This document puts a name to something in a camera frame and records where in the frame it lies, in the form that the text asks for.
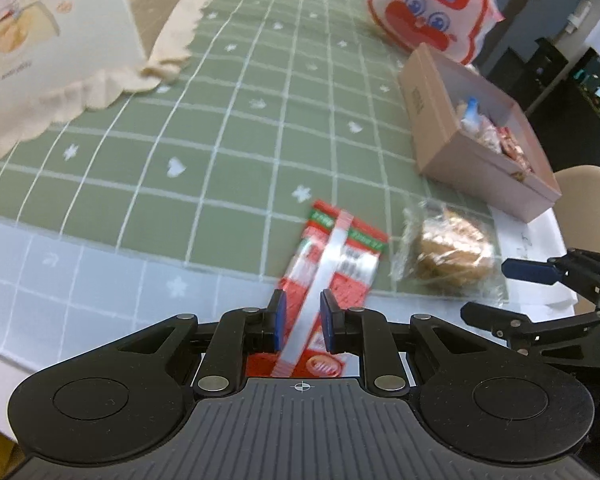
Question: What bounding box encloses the pale blue checked tablecloth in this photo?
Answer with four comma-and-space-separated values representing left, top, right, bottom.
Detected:
0, 220, 481, 441

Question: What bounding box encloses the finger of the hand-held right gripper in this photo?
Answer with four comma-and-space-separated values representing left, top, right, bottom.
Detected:
501, 249, 600, 307
461, 302, 600, 356

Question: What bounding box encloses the blue snack packet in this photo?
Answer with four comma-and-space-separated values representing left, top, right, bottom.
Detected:
457, 97, 484, 133

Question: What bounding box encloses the clear biscuit packet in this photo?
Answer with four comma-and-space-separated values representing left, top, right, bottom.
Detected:
390, 200, 510, 306

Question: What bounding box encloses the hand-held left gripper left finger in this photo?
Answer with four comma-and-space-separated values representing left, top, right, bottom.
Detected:
115, 290, 287, 397

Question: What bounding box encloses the dark office equipment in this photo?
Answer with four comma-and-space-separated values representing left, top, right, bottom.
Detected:
480, 35, 600, 116

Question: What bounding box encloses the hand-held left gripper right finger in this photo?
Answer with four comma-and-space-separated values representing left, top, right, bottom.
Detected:
320, 288, 486, 395

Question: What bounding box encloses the pink cardboard box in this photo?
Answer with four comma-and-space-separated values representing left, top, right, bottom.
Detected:
398, 42, 563, 223

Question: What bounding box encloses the cream illustrated cloth bag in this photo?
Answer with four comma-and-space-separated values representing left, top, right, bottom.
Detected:
0, 0, 218, 161

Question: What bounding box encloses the green checked tablecloth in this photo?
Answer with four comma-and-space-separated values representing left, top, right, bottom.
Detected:
0, 0, 511, 306

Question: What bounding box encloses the white wall socket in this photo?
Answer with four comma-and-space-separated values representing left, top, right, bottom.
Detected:
567, 2, 593, 32

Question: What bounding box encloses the beige chair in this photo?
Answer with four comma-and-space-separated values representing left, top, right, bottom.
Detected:
552, 165, 600, 261

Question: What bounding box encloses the red white snack packet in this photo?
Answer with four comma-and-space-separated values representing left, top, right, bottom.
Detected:
245, 200, 390, 380

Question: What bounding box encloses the white printed box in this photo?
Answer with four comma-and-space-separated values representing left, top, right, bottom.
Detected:
0, 0, 146, 133

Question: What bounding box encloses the white red cartoon bag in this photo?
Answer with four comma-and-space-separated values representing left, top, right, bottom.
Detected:
365, 0, 505, 66

